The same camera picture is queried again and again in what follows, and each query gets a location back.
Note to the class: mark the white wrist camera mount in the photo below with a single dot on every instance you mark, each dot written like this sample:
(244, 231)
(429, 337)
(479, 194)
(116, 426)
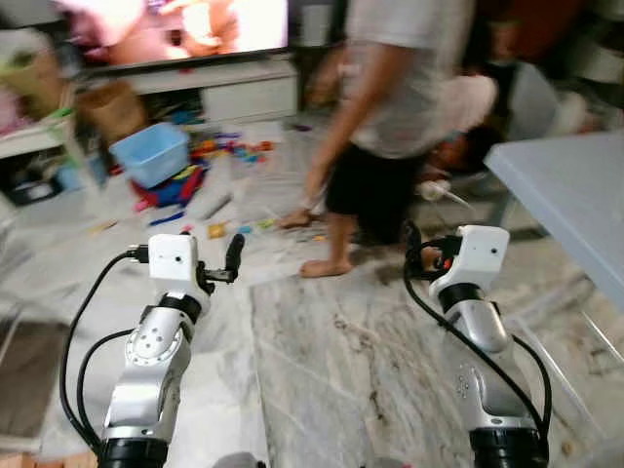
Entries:
(480, 255)
(174, 259)

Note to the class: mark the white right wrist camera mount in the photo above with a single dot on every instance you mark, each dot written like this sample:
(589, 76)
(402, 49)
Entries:
(480, 255)

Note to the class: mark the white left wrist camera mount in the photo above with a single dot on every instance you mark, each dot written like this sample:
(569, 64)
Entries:
(174, 259)

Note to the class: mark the grey left robot leg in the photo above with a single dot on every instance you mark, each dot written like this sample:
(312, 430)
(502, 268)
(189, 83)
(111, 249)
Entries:
(239, 461)

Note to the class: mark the person in grey shirt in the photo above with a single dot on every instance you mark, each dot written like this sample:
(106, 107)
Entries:
(400, 88)

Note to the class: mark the flat screen television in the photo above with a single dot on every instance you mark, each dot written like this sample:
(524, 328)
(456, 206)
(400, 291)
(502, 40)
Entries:
(195, 24)

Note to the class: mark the child in pink top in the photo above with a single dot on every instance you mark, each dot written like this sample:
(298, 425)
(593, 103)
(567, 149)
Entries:
(468, 102)

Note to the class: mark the brown paper bag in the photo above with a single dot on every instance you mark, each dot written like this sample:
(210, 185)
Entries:
(112, 109)

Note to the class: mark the red and blue toy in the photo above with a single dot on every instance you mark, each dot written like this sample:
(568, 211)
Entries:
(175, 187)

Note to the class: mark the brown cardboard box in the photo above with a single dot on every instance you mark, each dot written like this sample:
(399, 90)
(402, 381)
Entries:
(39, 461)

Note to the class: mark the blue plastic bin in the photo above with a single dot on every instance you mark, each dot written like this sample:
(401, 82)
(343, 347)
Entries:
(151, 154)

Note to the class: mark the grey blue table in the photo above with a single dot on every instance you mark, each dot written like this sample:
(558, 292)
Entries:
(575, 195)

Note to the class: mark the white television cabinet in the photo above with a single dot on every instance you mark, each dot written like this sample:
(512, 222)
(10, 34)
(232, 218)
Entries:
(249, 97)

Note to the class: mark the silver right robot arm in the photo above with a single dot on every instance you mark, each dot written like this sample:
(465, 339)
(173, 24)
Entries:
(483, 331)

